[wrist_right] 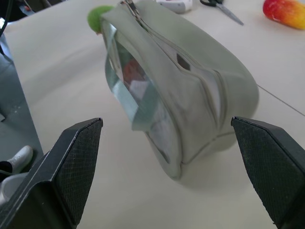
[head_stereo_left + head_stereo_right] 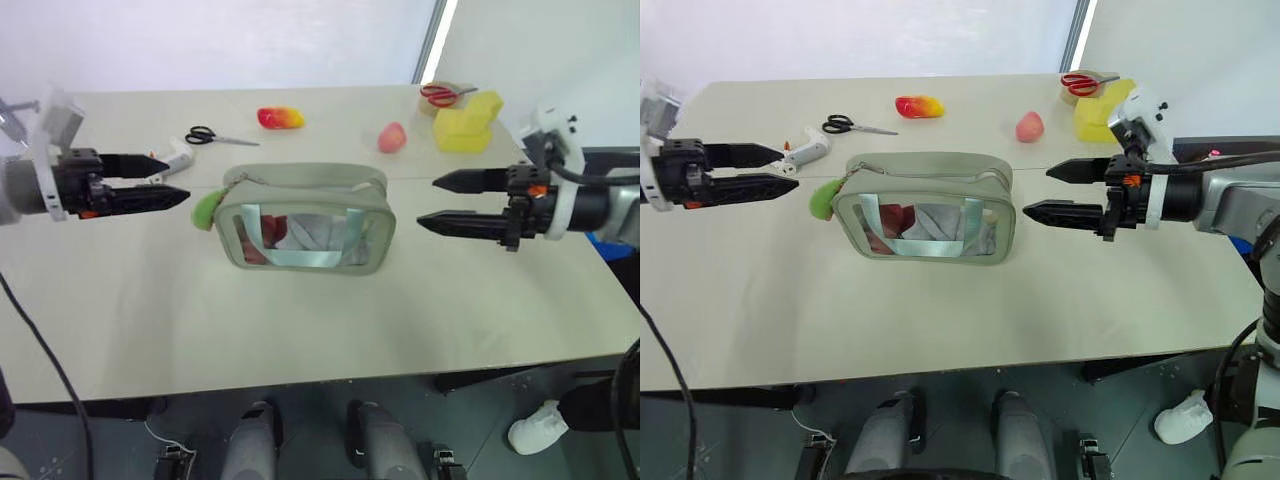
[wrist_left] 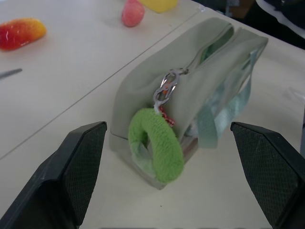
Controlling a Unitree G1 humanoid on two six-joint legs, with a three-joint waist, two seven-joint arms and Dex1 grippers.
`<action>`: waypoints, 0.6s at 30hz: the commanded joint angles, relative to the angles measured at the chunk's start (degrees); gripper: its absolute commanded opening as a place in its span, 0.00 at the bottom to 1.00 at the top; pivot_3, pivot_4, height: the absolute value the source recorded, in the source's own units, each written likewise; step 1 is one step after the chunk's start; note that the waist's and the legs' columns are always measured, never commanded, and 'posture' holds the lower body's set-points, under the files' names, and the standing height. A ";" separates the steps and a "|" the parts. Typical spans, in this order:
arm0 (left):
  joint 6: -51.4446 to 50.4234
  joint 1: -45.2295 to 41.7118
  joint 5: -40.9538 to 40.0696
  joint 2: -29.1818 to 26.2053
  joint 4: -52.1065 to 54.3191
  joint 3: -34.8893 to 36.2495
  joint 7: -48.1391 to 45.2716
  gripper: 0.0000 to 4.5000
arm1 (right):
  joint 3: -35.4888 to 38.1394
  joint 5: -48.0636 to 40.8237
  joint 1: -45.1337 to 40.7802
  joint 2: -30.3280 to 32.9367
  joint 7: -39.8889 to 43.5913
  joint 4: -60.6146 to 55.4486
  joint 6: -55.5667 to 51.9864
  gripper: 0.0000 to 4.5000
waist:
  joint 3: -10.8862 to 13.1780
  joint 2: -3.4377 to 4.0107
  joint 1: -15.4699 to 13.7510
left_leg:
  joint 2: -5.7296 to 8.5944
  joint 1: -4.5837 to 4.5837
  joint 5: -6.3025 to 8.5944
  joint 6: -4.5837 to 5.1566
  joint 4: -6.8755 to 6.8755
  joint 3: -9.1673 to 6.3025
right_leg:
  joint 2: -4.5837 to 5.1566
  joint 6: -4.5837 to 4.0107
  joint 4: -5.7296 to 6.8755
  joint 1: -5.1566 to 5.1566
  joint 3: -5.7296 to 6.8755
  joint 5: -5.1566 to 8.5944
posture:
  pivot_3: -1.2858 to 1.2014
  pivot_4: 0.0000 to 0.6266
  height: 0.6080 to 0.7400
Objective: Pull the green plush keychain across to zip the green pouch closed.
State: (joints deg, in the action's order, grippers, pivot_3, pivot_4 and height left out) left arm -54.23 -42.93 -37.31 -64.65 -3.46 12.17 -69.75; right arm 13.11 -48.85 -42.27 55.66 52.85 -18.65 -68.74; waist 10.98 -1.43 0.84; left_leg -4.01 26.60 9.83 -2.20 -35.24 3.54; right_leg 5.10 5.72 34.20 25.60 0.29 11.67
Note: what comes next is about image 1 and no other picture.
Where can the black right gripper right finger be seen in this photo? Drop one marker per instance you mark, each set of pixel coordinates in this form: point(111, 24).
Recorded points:
point(269, 167)

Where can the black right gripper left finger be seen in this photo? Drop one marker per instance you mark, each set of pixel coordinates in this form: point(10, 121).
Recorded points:
point(71, 164)

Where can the grey-green zippered pouch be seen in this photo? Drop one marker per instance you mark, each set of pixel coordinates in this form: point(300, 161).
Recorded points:
point(186, 78)

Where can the white shoe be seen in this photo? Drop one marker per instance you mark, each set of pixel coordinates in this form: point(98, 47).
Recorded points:
point(20, 158)

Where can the green round fruit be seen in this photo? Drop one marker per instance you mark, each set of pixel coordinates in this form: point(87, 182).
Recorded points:
point(96, 19)

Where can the red yellow mango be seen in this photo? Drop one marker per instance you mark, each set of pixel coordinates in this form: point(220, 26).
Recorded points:
point(284, 10)

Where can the white box with red print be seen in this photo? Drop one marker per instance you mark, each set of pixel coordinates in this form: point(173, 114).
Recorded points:
point(176, 5)

